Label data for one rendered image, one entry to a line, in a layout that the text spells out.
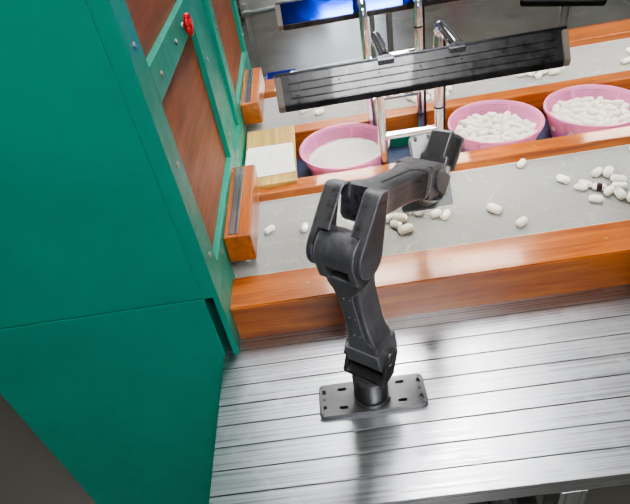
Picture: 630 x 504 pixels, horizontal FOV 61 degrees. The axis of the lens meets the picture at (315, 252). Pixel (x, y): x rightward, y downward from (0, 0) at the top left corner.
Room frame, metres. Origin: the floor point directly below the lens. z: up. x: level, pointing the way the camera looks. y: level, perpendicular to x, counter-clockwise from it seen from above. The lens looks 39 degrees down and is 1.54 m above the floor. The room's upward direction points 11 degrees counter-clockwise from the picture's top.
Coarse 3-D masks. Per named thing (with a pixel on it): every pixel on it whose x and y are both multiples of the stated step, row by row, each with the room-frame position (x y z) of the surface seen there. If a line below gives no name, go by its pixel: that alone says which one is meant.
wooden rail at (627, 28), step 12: (600, 24) 1.93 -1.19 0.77; (612, 24) 1.91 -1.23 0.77; (624, 24) 1.89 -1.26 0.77; (576, 36) 1.86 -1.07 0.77; (588, 36) 1.84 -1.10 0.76; (600, 36) 1.83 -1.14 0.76; (612, 36) 1.82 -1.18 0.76; (624, 36) 1.82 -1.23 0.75; (264, 96) 1.91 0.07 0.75; (276, 96) 1.91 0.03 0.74
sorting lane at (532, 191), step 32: (544, 160) 1.17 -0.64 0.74; (576, 160) 1.14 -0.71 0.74; (608, 160) 1.11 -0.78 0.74; (480, 192) 1.08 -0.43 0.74; (512, 192) 1.06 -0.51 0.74; (544, 192) 1.03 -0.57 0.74; (576, 192) 1.01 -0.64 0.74; (288, 224) 1.11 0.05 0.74; (352, 224) 1.05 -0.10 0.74; (416, 224) 1.01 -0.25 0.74; (448, 224) 0.98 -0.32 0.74; (480, 224) 0.96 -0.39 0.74; (512, 224) 0.94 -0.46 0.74; (544, 224) 0.92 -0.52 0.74; (576, 224) 0.90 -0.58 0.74; (288, 256) 0.98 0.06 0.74
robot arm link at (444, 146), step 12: (432, 132) 0.85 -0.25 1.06; (444, 132) 0.84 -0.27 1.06; (432, 144) 0.84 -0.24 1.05; (444, 144) 0.83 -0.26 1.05; (456, 144) 0.84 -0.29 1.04; (420, 156) 0.83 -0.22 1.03; (432, 156) 0.82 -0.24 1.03; (444, 156) 0.81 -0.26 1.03; (456, 156) 0.83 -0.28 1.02; (444, 180) 0.76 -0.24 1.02; (444, 192) 0.76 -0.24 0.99
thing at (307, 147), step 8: (328, 128) 1.53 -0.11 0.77; (336, 128) 1.53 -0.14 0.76; (344, 128) 1.53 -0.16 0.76; (352, 128) 1.52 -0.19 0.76; (360, 128) 1.51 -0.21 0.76; (368, 128) 1.49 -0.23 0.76; (376, 128) 1.47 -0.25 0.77; (312, 136) 1.50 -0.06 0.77; (320, 136) 1.51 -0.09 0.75; (328, 136) 1.52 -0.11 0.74; (336, 136) 1.52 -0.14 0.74; (344, 136) 1.52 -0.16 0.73; (352, 136) 1.51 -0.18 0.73; (368, 136) 1.48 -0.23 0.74; (376, 136) 1.46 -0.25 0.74; (304, 144) 1.46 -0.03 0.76; (312, 144) 1.49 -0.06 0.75; (320, 144) 1.50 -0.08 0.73; (304, 152) 1.44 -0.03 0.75; (312, 152) 1.47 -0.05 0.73; (304, 160) 1.36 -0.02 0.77; (376, 160) 1.30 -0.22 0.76; (312, 168) 1.34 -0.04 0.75; (320, 168) 1.30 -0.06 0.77; (328, 168) 1.29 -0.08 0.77; (336, 168) 1.28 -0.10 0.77; (344, 168) 1.27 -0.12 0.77; (352, 168) 1.27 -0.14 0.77
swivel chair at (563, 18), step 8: (520, 0) 3.17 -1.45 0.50; (528, 0) 3.14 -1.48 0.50; (536, 0) 3.12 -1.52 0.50; (544, 0) 3.09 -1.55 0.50; (552, 0) 3.07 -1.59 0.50; (560, 0) 3.04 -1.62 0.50; (568, 0) 3.02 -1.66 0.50; (576, 0) 3.00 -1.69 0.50; (584, 0) 2.97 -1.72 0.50; (592, 0) 2.95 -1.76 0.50; (600, 0) 2.93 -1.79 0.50; (560, 8) 3.23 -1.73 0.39; (568, 8) 3.20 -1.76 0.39; (560, 16) 3.22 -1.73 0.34; (560, 24) 3.21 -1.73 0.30
